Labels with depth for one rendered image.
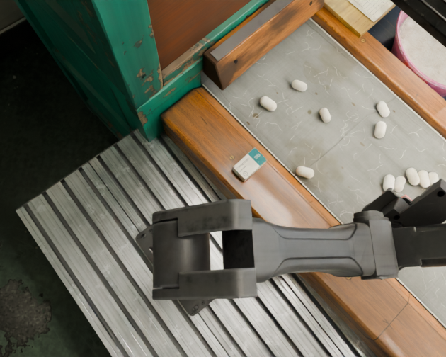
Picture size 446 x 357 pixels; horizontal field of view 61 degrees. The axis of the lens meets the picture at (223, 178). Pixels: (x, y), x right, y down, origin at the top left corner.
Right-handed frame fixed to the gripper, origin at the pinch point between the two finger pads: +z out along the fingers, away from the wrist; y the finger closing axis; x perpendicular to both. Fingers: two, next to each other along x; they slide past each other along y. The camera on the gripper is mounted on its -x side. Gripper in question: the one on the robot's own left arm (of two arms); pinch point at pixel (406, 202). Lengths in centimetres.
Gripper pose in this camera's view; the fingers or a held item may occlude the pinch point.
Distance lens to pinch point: 76.2
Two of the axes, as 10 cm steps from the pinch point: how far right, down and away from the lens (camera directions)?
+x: -5.0, 6.2, 6.1
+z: 5.3, -3.4, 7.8
